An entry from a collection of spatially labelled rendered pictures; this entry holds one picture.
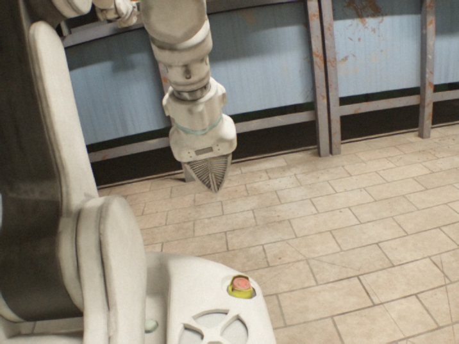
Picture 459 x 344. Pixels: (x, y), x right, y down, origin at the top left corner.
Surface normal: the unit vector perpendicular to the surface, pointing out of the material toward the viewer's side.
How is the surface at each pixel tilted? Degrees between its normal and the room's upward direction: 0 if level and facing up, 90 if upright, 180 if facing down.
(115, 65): 90
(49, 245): 38
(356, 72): 90
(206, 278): 1
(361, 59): 90
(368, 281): 0
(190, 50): 122
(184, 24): 126
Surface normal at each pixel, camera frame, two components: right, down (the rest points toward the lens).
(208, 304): -0.16, -0.88
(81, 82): 0.07, 0.43
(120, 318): 0.90, -0.35
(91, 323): -0.08, -0.49
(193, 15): 0.31, 0.81
